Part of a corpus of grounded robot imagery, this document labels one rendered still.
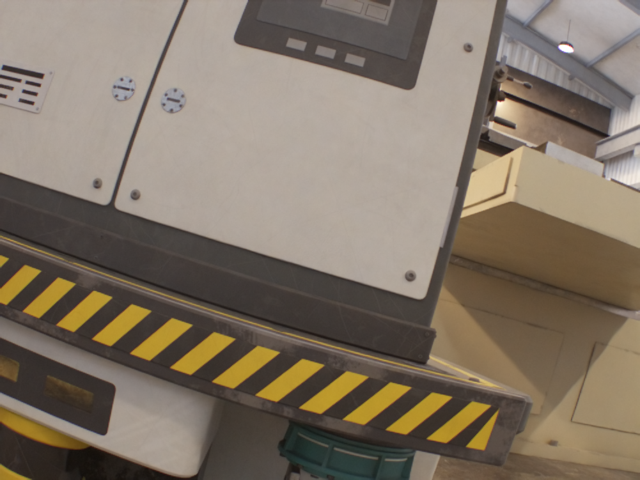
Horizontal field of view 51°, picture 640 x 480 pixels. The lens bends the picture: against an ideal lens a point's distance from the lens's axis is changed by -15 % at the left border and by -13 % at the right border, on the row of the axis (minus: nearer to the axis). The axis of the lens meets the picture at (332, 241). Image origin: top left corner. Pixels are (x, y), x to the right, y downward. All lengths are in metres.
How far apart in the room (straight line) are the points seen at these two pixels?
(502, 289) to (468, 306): 0.13
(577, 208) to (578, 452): 1.47
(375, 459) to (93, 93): 0.38
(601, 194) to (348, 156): 0.87
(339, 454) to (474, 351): 1.98
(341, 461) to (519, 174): 0.87
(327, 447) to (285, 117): 0.26
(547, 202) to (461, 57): 0.75
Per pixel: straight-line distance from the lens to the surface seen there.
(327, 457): 0.56
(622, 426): 2.82
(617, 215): 1.43
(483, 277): 2.53
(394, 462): 0.58
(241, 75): 0.62
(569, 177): 1.39
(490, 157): 2.37
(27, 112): 0.66
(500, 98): 2.62
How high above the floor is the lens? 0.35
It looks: 4 degrees up
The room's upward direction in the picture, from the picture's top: 16 degrees clockwise
